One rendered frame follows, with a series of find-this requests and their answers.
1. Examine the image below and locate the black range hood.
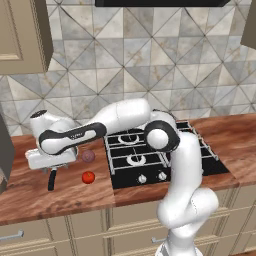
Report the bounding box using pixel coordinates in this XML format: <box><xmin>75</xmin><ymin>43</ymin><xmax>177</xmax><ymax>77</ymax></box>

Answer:
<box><xmin>94</xmin><ymin>0</ymin><xmax>232</xmax><ymax>8</ymax></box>

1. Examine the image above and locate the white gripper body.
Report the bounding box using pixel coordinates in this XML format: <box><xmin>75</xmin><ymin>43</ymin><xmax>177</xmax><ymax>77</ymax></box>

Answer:
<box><xmin>25</xmin><ymin>146</ymin><xmax>80</xmax><ymax>171</ymax></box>

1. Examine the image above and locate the grey appliance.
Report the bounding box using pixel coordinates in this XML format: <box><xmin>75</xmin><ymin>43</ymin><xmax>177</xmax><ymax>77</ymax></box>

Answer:
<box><xmin>0</xmin><ymin>112</ymin><xmax>16</xmax><ymax>195</ymax></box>

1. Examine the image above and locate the black gas hob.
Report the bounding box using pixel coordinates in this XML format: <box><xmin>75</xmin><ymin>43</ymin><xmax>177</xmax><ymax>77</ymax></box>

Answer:
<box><xmin>103</xmin><ymin>120</ymin><xmax>231</xmax><ymax>191</ymax></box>

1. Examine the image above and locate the red tomato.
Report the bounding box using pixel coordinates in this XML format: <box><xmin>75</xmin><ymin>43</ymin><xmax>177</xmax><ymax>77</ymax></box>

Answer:
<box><xmin>81</xmin><ymin>170</ymin><xmax>96</xmax><ymax>185</ymax></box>

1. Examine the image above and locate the beige drawer front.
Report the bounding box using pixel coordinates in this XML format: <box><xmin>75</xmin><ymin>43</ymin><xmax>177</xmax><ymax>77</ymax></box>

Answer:
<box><xmin>0</xmin><ymin>217</ymin><xmax>53</xmax><ymax>250</ymax></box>
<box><xmin>111</xmin><ymin>226</ymin><xmax>172</xmax><ymax>256</ymax></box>

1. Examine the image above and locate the beige narrow cupboard front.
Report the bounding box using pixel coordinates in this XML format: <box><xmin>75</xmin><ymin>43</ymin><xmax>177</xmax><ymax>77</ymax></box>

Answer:
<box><xmin>68</xmin><ymin>209</ymin><xmax>110</xmax><ymax>240</ymax></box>

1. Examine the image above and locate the purple onion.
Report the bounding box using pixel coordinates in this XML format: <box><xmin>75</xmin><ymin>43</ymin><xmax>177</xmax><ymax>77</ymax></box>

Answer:
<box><xmin>81</xmin><ymin>149</ymin><xmax>96</xmax><ymax>163</ymax></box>

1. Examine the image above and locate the beige wall cupboard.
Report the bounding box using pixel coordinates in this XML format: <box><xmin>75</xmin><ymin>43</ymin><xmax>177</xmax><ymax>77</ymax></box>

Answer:
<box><xmin>0</xmin><ymin>0</ymin><xmax>55</xmax><ymax>76</ymax></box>
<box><xmin>240</xmin><ymin>0</ymin><xmax>256</xmax><ymax>51</ymax></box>

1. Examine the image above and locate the silver drawer handle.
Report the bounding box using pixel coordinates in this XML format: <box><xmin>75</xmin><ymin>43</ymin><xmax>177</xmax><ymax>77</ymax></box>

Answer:
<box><xmin>0</xmin><ymin>229</ymin><xmax>25</xmax><ymax>242</ymax></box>
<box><xmin>150</xmin><ymin>235</ymin><xmax>168</xmax><ymax>244</ymax></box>

